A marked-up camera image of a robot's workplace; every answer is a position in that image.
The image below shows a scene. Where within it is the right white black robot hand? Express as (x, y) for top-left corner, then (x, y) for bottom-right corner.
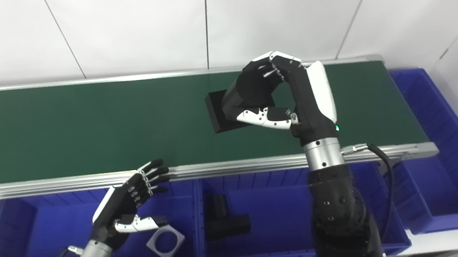
(218, 46), (341, 154)

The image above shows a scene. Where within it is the blue plastic bin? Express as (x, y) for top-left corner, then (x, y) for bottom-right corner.
(0, 179), (204, 257)
(386, 65), (458, 236)
(194, 159), (414, 257)

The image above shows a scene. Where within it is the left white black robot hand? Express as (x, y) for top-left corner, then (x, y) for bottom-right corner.
(84, 158), (176, 253)

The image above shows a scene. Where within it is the black cylinder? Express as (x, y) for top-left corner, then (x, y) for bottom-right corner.
(204, 81), (295, 135)

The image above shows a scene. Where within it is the green conveyor belt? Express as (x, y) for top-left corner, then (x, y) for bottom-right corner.
(0, 50), (440, 201)
(0, 56), (431, 186)

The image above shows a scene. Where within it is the grey square ring part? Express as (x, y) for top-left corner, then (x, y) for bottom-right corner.
(144, 224), (187, 257)

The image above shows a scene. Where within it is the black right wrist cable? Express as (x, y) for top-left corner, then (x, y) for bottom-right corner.
(340, 141), (399, 234)

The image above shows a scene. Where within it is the black T-shaped part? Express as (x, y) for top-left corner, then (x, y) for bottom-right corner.
(203, 191), (253, 241)

